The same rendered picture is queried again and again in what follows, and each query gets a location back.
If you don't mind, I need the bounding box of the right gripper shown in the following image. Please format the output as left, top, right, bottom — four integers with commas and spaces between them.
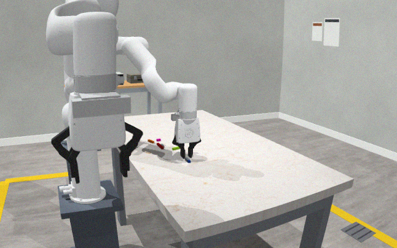
51, 91, 143, 184

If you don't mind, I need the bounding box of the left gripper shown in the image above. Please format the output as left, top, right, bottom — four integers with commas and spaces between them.
172, 117, 202, 159

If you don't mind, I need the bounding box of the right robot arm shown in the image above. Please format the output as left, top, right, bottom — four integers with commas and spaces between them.
46, 0, 131, 204

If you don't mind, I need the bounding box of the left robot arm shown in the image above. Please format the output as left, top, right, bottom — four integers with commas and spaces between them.
116, 37, 197, 121

